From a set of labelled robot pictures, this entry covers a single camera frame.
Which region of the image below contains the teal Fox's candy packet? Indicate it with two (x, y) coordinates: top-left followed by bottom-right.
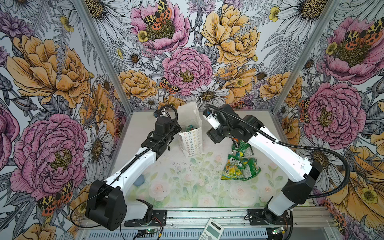
(184, 125), (198, 132)

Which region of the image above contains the white paper bag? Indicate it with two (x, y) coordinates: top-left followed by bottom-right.
(178, 97), (203, 158)

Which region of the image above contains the yellow green snack packet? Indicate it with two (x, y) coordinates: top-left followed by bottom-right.
(221, 155), (245, 180)

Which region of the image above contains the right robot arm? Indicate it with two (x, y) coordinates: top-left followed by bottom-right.
(203, 104), (321, 225)

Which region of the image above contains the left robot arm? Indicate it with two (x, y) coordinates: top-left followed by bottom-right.
(85, 105), (182, 231)

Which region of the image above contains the blue grey oval case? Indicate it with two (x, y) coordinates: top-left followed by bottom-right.
(133, 174), (145, 187)

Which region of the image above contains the green circuit board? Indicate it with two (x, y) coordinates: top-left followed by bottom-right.
(136, 228), (164, 238)

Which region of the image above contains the white calculator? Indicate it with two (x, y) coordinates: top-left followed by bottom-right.
(199, 218), (224, 240)

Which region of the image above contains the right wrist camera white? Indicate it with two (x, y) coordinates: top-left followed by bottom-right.
(203, 109), (220, 130)

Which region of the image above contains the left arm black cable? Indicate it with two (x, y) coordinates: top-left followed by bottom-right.
(68, 104), (180, 229)

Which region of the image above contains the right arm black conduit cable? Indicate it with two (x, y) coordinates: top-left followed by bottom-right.
(203, 104), (351, 199)

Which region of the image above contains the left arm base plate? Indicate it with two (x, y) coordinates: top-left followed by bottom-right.
(124, 209), (168, 227)

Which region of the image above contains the aluminium front rail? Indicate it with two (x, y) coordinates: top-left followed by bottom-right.
(76, 206), (335, 230)

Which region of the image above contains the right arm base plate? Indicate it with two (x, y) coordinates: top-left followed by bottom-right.
(247, 209), (291, 226)

